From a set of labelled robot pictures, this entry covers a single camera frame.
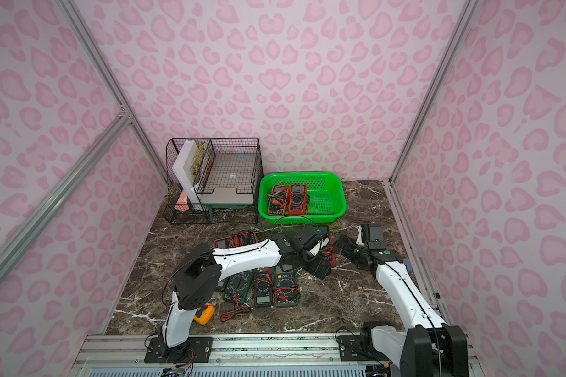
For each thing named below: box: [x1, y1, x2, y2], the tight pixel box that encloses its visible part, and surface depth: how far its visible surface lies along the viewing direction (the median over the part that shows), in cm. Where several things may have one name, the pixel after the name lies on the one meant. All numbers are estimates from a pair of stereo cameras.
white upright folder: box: [172, 139, 214, 204], surface depth 95 cm
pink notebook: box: [173, 189, 190, 212], surface depth 106 cm
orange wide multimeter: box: [213, 231, 259, 249], surface depth 97 cm
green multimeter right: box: [271, 267, 301, 308], surface depth 84 cm
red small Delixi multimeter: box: [288, 183, 308, 216], surface depth 108 cm
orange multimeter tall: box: [267, 184, 290, 216], surface depth 109 cm
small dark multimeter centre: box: [253, 267, 274, 308], surface depth 84 cm
